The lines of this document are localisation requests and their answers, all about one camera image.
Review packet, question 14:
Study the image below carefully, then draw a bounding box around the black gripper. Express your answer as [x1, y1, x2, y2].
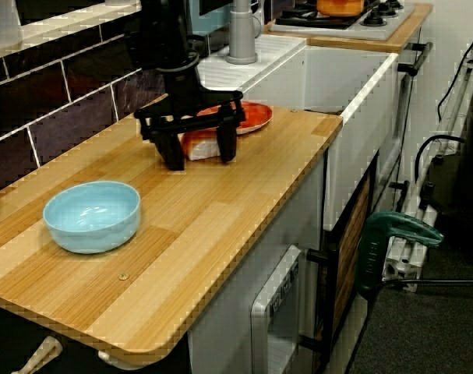
[133, 64, 247, 171]

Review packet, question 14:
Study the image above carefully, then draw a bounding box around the salmon sushi toy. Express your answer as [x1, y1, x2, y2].
[180, 128, 221, 161]

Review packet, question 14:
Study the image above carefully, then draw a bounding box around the light blue bowl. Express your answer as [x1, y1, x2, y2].
[43, 180, 142, 255]

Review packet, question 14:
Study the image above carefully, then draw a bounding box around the red plate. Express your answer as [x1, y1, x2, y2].
[195, 100, 274, 136]

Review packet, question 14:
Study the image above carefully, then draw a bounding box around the grey toy faucet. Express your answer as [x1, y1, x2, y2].
[224, 0, 264, 65]

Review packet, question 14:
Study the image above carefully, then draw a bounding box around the white toy sink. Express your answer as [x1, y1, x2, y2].
[196, 33, 400, 231]

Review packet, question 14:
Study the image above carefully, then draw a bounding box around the black burner grate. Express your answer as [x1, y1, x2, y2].
[275, 0, 381, 29]

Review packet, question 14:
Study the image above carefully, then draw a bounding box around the white toy kitchen cabinet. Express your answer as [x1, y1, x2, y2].
[187, 150, 330, 374]

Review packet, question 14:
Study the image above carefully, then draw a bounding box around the white dishwasher door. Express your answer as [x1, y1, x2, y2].
[249, 244, 302, 374]

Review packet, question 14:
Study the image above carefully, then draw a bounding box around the white oven front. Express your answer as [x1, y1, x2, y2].
[376, 26, 426, 211]

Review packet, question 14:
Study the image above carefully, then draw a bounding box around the orange pot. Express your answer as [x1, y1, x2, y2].
[316, 0, 366, 17]

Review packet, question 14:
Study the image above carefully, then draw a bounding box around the grey stove top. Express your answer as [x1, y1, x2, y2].
[269, 0, 417, 41]

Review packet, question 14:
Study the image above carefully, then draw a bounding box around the black stove knob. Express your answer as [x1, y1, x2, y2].
[377, 0, 401, 16]
[359, 8, 389, 27]

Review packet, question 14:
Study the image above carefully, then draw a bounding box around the white hook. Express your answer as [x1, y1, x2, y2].
[97, 349, 143, 371]

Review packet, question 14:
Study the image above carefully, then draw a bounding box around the white container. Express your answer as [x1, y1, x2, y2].
[0, 0, 23, 50]

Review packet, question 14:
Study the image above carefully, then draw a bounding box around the wooden crate with black frame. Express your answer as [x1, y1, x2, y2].
[312, 150, 380, 374]

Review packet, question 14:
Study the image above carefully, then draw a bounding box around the thick black cable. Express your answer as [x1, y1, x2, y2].
[415, 135, 467, 188]

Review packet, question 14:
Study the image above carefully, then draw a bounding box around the black oven bar handle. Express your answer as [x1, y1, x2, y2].
[397, 41, 434, 77]

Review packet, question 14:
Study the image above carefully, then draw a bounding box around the thin black cable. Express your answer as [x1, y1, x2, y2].
[437, 23, 473, 122]

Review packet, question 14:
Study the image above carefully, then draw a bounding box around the cream wooden handle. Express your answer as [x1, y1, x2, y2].
[12, 335, 62, 374]

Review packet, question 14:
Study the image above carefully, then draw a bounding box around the silver aluminium frame rail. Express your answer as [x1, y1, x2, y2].
[382, 50, 473, 293]

